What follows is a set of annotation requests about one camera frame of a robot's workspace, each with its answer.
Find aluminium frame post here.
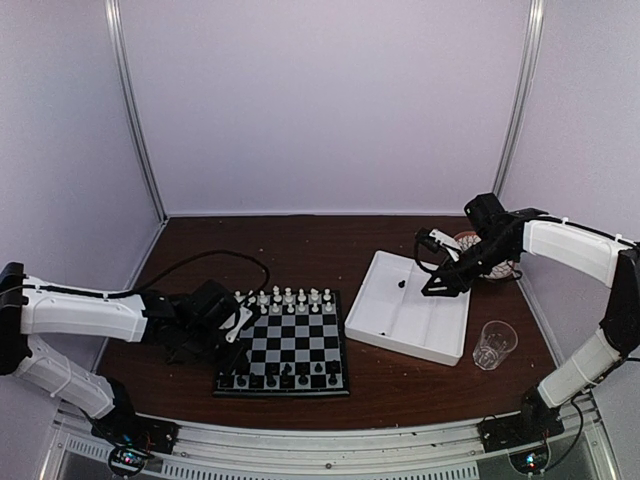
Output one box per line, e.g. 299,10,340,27
492,0,546,198
104,0,168,223

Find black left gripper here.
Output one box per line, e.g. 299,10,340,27
181,324,248,377

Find patterned ceramic plate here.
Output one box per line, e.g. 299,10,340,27
454,231,515,281

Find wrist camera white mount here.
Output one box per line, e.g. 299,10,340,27
219,304,257,343
415,228,461,261

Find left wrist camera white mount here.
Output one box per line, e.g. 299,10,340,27
219,304,257,343

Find white chess pieces row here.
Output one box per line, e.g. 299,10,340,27
233,286,339,315

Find front aluminium rail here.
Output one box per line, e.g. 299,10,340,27
49,394,611,480

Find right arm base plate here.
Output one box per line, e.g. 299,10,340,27
477,414,565,453

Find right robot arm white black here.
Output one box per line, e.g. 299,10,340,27
413,193,639,442

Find black white chess board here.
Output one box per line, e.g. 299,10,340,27
213,290,350,398

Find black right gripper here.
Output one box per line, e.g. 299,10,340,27
423,235,517,297

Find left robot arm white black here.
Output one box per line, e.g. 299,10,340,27
1,262,260,444

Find white plastic compartment tray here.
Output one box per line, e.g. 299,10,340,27
345,250,470,366

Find left aluminium frame post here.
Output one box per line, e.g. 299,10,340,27
104,0,168,223

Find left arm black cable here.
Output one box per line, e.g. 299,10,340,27
104,249,272,301

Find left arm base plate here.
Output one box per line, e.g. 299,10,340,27
89,416,179,454

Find clear drinking glass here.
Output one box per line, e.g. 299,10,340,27
472,320,518,371

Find right aluminium frame post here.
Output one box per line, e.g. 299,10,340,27
492,0,546,198

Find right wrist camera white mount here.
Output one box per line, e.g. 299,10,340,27
415,228,461,261

